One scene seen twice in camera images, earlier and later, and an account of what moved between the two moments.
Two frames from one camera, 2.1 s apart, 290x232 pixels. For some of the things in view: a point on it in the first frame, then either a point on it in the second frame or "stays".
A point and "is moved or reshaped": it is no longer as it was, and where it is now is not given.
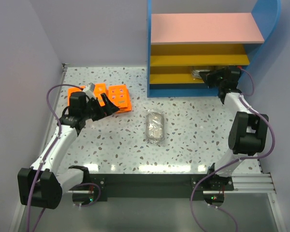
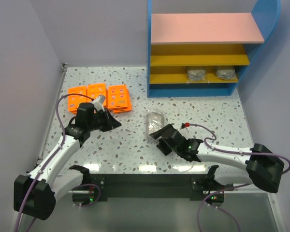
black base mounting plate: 105,186 stays
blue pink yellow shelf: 176,42 stays
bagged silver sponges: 155,126 stays
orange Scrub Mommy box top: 118,94 stays
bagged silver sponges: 195,73 is moved or reshaped
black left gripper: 99,108 to 105,120
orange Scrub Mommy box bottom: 129,108 stays
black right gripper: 212,78 to 166,139
